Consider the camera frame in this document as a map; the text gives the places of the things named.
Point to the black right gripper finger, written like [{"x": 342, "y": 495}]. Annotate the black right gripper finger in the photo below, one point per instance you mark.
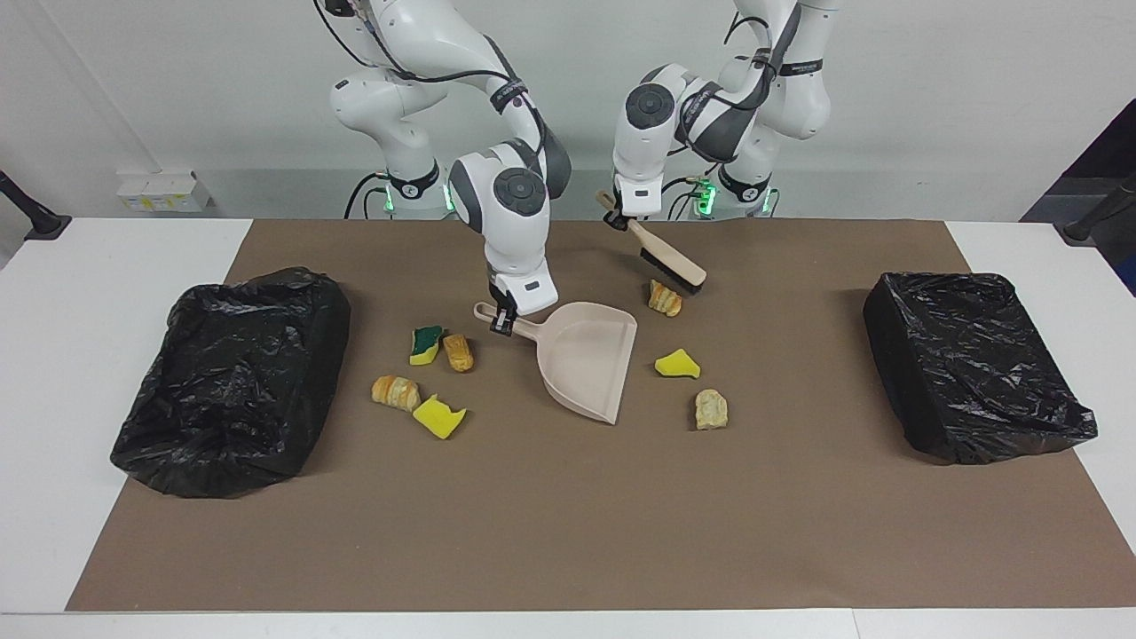
[{"x": 504, "y": 322}]

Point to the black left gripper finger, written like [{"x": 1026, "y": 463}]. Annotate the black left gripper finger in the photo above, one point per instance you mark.
[{"x": 612, "y": 219}]

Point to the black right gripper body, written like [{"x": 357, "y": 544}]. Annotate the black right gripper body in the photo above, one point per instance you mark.
[{"x": 500, "y": 295}]

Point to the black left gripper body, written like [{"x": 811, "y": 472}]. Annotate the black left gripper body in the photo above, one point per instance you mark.
[{"x": 635, "y": 222}]

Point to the beige hand brush black bristles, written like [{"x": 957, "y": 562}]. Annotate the beige hand brush black bristles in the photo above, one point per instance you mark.
[{"x": 670, "y": 257}]

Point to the brown bread roll piece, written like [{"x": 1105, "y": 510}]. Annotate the brown bread roll piece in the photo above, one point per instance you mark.
[{"x": 459, "y": 353}]

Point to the green yellow sponge piece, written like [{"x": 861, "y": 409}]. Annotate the green yellow sponge piece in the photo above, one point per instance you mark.
[{"x": 426, "y": 342}]

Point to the striped croissant piece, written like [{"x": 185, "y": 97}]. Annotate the striped croissant piece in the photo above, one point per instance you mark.
[
  {"x": 666, "y": 300},
  {"x": 395, "y": 392}
]

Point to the beige plastic dustpan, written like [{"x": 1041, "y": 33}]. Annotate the beige plastic dustpan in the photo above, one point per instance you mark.
[{"x": 590, "y": 355}]

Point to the notched yellow sponge piece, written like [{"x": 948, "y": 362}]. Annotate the notched yellow sponge piece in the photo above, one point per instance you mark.
[{"x": 435, "y": 419}]

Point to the pale bread piece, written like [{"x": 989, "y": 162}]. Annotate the pale bread piece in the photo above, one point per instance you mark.
[{"x": 711, "y": 408}]

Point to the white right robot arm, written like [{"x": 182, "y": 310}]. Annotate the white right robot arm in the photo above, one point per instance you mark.
[{"x": 515, "y": 240}]

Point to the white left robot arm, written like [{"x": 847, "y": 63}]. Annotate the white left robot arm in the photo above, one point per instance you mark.
[{"x": 639, "y": 151}]

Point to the black bag lined trash bin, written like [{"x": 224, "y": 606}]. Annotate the black bag lined trash bin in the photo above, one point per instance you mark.
[
  {"x": 231, "y": 382},
  {"x": 967, "y": 364}
]

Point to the brown table mat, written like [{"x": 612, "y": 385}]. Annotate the brown table mat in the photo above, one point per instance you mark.
[{"x": 568, "y": 550}]

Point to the dark background panel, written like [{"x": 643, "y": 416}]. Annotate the dark background panel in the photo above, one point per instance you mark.
[{"x": 1120, "y": 151}]

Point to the white wall socket box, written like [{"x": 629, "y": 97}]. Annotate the white wall socket box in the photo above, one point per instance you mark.
[{"x": 164, "y": 191}]

